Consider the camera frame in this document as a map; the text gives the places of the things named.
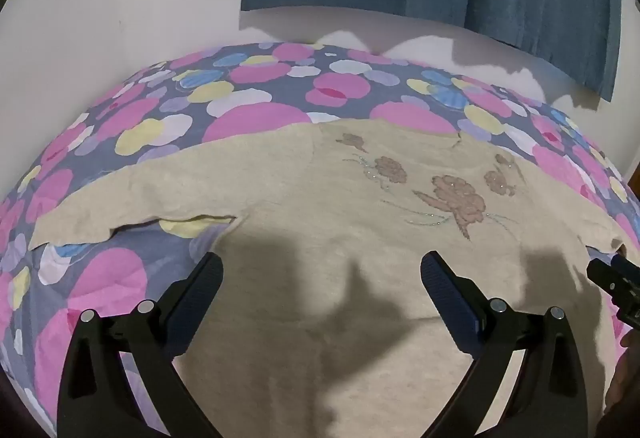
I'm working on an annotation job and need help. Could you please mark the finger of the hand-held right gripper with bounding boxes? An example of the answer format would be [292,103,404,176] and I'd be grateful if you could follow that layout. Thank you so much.
[587,255,640,321]

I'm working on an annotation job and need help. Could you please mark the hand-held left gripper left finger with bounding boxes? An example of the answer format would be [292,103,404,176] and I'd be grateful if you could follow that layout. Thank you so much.
[56,252,224,438]

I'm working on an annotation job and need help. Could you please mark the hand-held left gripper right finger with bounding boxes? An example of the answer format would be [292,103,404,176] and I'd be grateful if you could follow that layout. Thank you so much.
[420,250,586,438]

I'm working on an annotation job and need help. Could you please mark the beige embroidered sweater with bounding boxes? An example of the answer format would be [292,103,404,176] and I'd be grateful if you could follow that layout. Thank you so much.
[27,119,626,438]

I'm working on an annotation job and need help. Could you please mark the person's right hand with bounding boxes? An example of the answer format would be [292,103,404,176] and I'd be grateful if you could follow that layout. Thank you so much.
[604,332,640,415]

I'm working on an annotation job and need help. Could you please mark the dotted bed blanket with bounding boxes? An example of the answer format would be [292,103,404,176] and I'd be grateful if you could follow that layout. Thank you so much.
[0,42,640,438]

